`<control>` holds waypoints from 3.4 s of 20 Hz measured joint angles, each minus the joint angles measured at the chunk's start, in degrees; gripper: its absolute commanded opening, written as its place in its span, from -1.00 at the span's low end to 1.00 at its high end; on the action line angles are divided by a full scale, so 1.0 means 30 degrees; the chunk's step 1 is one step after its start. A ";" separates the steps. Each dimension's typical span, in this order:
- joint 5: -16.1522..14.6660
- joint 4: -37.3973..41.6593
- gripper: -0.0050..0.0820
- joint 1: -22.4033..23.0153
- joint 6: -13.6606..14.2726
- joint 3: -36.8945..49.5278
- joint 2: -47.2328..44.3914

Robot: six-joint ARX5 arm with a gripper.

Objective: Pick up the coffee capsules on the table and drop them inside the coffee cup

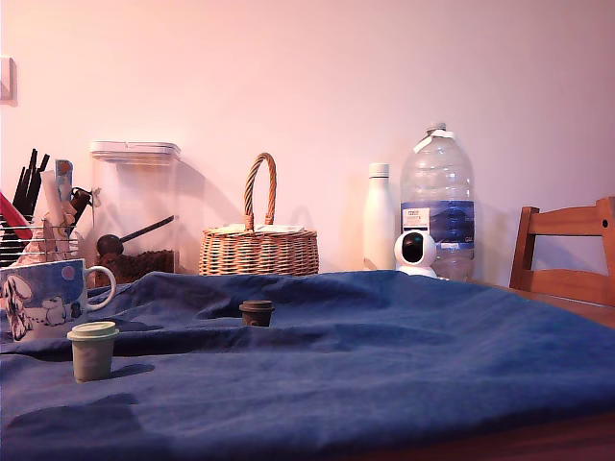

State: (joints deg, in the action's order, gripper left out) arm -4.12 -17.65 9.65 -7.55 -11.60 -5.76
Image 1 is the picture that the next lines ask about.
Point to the brown coffee capsule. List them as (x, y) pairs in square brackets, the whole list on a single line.
[(257, 314)]

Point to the pale green coffee capsule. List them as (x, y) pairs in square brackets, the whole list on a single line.
[(91, 357)]

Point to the coffee beans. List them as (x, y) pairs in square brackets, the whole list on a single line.
[(149, 264)]

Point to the dark coffee scoop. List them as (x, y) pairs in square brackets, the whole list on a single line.
[(110, 245)]

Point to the white insulated bottle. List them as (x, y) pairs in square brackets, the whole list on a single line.
[(379, 216)]

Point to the large clear water bottle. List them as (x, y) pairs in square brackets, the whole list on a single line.
[(437, 182)]

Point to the blue cloth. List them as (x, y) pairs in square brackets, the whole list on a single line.
[(336, 374)]

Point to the clear container with white lid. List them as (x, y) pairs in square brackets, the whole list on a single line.
[(134, 192)]

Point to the dark brown utensil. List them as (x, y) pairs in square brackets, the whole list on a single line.
[(79, 204)]

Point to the blue patterned utensil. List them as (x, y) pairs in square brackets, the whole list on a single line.
[(63, 182)]

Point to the wooden chair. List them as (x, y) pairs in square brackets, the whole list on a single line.
[(562, 223)]

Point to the black chopstick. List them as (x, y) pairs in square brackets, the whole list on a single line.
[(39, 182), (19, 185), (29, 177)]

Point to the blue white cartoon mug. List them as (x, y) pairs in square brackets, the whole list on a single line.
[(43, 298)]

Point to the red utensil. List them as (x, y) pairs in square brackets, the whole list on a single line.
[(12, 213)]

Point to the small white round camera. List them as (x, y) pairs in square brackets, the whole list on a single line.
[(414, 269)]

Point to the white wall plate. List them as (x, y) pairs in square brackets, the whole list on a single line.
[(8, 96)]

